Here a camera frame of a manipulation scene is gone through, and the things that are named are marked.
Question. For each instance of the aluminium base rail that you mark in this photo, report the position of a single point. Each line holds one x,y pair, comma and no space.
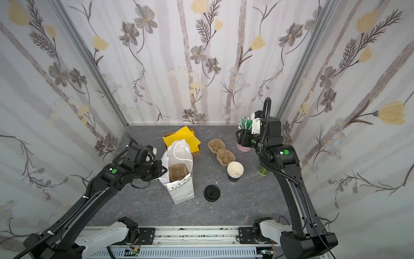
265,240

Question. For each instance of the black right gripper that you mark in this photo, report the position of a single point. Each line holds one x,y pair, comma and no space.
243,138

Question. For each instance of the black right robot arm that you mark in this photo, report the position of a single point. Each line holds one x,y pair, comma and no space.
294,194

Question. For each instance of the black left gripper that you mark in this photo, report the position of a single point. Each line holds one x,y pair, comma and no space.
157,169

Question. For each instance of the cartoon print paper bag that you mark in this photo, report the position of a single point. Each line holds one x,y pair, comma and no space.
178,153

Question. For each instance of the black paper cup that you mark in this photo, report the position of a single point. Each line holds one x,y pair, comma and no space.
234,171

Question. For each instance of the yellow paper napkins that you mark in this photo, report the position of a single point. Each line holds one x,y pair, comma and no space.
182,137

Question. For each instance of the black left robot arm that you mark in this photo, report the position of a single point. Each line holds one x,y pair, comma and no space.
58,241

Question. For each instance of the black plastic cup lids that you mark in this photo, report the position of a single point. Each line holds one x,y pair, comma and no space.
212,193

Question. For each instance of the single brown pulp carrier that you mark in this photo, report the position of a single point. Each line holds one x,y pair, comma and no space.
177,172

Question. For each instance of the brown pulp cup carrier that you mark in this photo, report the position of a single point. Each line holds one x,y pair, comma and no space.
223,156

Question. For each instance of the brown cardboard tray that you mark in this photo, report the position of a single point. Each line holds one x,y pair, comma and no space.
195,152

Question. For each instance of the green paper cup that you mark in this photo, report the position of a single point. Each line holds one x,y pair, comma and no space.
262,170

